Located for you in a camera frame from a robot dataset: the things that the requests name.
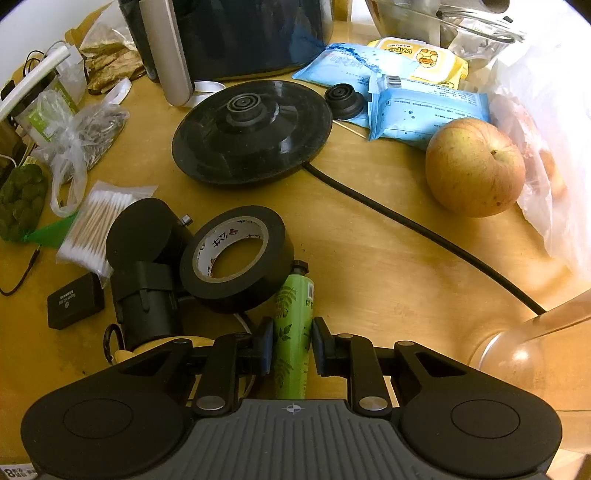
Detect black audio cable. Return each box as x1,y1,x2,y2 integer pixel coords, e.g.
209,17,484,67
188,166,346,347
0,246,43,297

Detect black kettle power cord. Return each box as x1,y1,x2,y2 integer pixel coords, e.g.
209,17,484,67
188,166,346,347
301,162,548,317

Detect translucent plastic bag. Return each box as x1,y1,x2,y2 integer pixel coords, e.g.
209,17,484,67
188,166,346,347
479,52,590,280

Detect black kettle base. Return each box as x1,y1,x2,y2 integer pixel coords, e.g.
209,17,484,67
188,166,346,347
171,80,332,188

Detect blue wet wipes pack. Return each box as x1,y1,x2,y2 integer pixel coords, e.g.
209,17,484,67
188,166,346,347
293,43,415,100

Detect green net bag of limes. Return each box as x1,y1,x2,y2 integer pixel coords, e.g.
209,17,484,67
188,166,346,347
1,163,76,249

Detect glass bowl with items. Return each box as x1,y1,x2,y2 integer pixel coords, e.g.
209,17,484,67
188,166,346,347
367,1,525,61

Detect dark blue air fryer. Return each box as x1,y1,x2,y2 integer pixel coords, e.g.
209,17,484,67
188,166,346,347
118,0,334,107

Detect small black rectangular box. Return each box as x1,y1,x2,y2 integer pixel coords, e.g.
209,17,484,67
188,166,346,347
47,272,105,330

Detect bag of cotton swabs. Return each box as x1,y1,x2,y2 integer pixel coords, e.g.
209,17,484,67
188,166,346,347
56,181,157,287

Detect yellow wet wipes pack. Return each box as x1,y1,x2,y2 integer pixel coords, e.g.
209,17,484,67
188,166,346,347
368,37,469,89

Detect yellow bear figurine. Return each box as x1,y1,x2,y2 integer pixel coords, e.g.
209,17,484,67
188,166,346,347
105,335,263,408

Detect black cylindrical device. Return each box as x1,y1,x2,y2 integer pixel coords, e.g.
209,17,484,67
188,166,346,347
106,198,191,351

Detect clear shaker bottle grey lid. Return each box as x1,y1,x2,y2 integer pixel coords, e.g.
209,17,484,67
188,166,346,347
470,291,591,454

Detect green tube with black cap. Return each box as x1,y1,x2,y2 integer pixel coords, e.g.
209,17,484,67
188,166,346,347
273,260,315,400

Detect black electrical tape roll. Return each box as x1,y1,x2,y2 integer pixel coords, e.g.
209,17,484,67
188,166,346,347
179,206,294,314

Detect plastic bag of seeds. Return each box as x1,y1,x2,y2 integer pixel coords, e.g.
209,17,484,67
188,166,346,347
33,91,129,218

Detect small black rubber cap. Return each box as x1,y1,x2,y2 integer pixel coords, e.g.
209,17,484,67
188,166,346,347
325,83,367,120

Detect apple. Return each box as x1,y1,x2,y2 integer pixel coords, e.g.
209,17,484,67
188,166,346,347
425,118,526,218

